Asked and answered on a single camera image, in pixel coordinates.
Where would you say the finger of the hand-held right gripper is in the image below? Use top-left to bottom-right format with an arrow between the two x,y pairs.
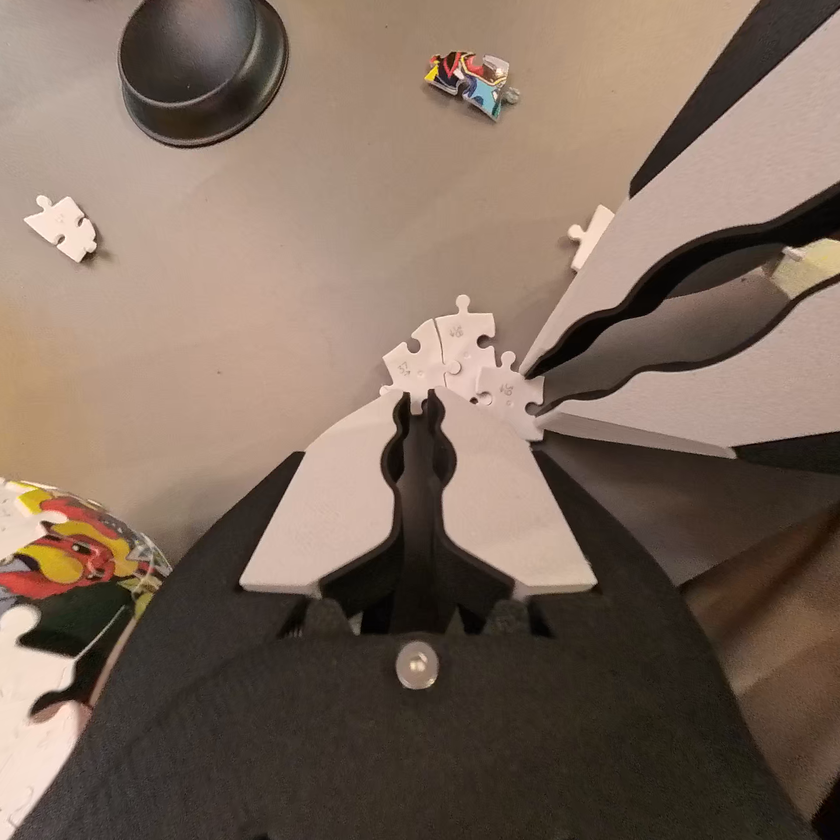
521,13 -> 840,382
535,274 -> 840,459

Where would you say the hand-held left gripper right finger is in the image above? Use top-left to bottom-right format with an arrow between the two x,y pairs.
428,388 -> 598,621

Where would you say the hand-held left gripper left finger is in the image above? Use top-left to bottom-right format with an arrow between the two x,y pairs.
239,392 -> 411,621

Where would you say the white puzzle piece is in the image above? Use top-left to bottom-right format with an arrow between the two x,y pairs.
567,205 -> 616,273
24,195 -> 98,263
474,351 -> 546,442

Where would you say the partly built puzzle ball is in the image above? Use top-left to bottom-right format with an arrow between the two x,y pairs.
0,478 -> 174,831

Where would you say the colourful puzzle piece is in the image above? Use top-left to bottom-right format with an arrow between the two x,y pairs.
423,51 -> 522,122

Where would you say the white loose puzzle piece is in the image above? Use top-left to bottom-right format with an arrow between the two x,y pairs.
24,195 -> 98,263

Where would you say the black round ball stand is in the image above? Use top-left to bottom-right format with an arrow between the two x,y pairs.
118,0 -> 290,148

